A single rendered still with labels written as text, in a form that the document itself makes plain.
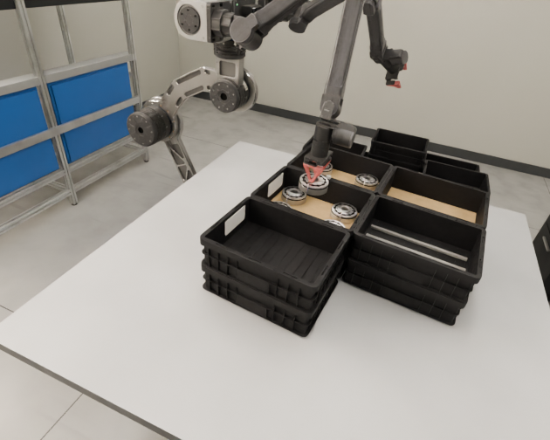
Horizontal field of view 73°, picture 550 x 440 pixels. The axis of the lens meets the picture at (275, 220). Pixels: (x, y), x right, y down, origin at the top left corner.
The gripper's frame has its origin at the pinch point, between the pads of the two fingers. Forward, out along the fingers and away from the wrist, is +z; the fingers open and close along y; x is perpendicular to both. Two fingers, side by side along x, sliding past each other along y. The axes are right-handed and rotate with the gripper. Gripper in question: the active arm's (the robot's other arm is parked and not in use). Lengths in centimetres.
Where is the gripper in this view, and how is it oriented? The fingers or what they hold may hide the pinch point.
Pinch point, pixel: (313, 177)
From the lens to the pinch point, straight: 130.9
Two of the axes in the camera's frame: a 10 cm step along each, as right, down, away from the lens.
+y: 4.7, -4.9, 7.3
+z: -1.1, 7.9, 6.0
